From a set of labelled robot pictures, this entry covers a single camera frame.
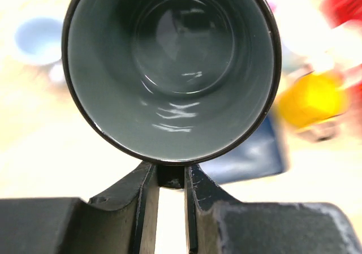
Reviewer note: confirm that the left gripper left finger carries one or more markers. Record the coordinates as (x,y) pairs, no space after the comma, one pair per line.
(121,219)

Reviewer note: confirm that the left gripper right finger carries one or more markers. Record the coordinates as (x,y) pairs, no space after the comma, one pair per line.
(219,223)

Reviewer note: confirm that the dark grey mug tray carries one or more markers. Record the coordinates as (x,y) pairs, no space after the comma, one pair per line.
(172,82)

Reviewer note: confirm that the yellow mug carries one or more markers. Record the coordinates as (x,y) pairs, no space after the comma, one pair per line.
(312,104)

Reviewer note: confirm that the grey mug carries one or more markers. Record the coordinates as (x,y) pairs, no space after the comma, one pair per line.
(37,40)

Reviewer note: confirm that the dark blue tray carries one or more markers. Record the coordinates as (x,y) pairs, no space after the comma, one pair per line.
(261,155)

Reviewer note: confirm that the red plastic basket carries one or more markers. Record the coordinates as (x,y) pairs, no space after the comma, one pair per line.
(337,12)

